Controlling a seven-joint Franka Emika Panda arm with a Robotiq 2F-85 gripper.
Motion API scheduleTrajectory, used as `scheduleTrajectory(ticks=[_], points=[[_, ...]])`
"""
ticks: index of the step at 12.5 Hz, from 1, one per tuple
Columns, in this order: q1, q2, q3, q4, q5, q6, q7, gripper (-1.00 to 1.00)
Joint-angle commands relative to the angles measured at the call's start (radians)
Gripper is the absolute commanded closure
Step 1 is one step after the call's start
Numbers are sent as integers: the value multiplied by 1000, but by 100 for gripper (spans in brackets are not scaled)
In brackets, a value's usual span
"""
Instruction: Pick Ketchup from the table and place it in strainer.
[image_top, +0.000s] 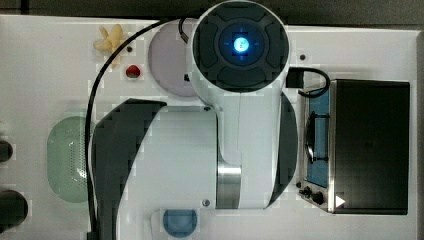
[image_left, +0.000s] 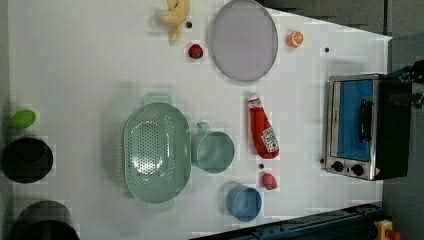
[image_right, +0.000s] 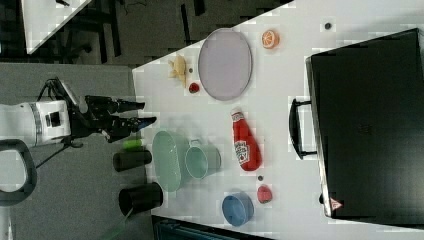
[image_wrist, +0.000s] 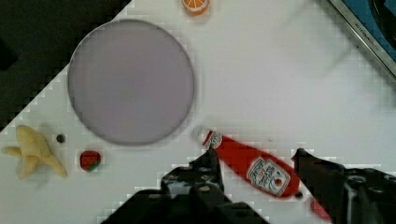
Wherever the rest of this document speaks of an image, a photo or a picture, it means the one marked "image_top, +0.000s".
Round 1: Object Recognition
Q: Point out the black cylinder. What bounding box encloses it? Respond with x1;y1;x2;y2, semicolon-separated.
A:
0;140;13;162
0;190;28;233

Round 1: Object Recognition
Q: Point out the blue plastic cup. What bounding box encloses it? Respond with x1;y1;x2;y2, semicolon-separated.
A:
163;209;198;238

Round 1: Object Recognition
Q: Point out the black cylinder lower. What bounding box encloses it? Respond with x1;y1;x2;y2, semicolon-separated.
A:
0;190;28;233

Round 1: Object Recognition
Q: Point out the peeled toy banana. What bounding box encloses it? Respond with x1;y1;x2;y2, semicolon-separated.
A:
93;24;124;57

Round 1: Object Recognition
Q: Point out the toy strawberry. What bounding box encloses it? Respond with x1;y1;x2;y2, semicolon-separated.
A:
125;65;141;79

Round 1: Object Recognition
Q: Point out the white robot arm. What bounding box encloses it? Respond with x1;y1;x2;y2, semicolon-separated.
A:
89;0;298;240

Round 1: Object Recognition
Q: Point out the black cylinder upper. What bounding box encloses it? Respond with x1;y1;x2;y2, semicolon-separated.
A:
0;140;13;162

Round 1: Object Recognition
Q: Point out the lavender round plate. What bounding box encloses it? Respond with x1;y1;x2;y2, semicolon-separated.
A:
148;20;196;97

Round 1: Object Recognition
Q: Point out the black toaster oven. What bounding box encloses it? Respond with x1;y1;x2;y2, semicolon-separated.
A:
297;79;410;215

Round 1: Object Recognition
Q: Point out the green plastic strainer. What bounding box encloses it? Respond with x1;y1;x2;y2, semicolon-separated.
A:
47;116;87;203

